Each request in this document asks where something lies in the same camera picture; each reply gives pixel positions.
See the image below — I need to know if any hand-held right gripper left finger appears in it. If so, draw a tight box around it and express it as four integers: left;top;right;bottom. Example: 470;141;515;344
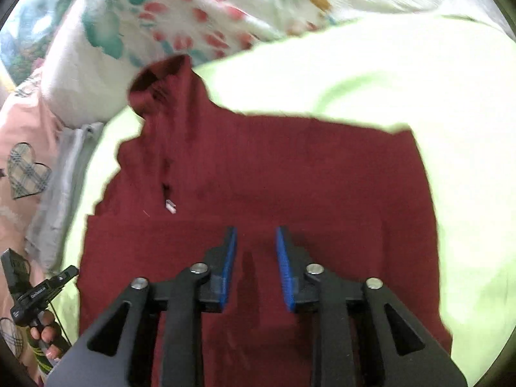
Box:
47;227;238;387

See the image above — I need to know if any person's left hand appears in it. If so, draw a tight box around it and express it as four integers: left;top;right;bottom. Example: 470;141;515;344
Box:
30;322;62;360

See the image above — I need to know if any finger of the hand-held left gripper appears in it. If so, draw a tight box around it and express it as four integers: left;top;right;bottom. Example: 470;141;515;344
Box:
47;265;80;292

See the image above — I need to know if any light green bed sheet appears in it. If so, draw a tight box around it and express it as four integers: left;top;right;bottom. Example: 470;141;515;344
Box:
52;14;516;387

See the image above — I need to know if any maroon knit sweater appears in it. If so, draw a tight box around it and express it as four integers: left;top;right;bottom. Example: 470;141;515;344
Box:
76;54;453;387

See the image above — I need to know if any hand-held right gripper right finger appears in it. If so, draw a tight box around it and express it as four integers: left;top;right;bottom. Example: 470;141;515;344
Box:
275;227;469;387

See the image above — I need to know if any pink heart-print pillow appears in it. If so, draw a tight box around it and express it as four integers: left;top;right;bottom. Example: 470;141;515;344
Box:
0;68;81;372

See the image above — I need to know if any grey folded cloth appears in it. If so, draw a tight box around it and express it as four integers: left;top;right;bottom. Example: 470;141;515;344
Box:
24;123;106;272

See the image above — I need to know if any gold-framed landscape painting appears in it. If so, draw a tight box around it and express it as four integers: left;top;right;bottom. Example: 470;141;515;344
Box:
0;0;81;85

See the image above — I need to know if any floral white pillow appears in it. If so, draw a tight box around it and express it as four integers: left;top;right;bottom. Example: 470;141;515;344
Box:
40;0;484;130

